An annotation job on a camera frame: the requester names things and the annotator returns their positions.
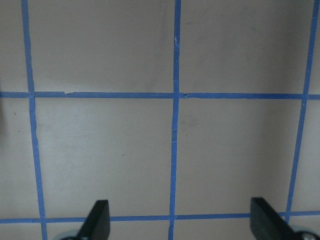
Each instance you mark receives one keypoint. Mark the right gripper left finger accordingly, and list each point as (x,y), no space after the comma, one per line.
(97,225)

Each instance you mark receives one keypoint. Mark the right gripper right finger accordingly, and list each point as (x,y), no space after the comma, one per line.
(266,224)

